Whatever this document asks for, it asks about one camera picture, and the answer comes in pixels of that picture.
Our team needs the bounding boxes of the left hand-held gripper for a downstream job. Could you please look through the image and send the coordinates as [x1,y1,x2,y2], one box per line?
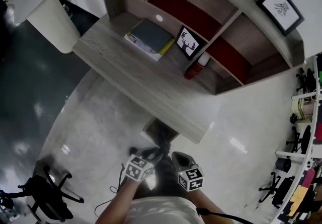
[124,146,167,183]

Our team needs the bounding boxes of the black framed sketch picture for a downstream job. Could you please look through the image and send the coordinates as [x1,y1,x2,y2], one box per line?
[256,0,305,37]

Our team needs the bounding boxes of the white ribbed cylinder pedestal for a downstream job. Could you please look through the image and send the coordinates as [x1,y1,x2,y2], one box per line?
[25,0,82,54]

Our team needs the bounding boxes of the black framed deer picture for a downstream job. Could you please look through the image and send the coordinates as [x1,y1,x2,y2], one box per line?
[175,25,207,61]

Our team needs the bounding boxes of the red bottle white cap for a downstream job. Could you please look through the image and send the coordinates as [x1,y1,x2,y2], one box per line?
[183,51,211,81]

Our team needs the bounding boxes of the person's left forearm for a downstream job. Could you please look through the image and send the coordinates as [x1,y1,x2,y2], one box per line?
[95,179,141,224]

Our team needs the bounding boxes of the person's white shirt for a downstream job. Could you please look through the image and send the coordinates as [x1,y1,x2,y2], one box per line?
[127,196,202,224]

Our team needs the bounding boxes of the black hanging cable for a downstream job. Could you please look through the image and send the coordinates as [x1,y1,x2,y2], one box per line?
[195,206,250,224]

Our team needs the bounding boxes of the stack of books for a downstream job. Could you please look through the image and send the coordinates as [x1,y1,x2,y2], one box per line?
[124,30,176,62]

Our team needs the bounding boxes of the black office chair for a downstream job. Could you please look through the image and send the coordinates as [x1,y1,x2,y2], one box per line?
[295,67,317,93]
[258,171,295,209]
[286,124,312,155]
[17,165,85,223]

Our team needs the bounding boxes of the black floor cable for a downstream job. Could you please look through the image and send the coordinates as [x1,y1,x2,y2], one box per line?
[94,162,126,218]

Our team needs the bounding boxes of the person's right forearm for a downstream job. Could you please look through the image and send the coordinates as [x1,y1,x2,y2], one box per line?
[187,187,236,224]

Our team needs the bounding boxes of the pale yellow box stack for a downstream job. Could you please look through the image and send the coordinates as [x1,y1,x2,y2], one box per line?
[291,97,306,119]

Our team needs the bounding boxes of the person's dark trousers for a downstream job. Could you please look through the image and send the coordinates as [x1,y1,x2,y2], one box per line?
[132,154,194,202]

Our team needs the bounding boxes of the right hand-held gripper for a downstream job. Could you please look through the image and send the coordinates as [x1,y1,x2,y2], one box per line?
[171,151,205,192]

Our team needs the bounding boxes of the dark teal book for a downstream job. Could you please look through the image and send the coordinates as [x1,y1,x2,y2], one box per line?
[130,18,173,53]

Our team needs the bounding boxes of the black waste bin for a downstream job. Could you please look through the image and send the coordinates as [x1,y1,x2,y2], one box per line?
[275,157,292,173]

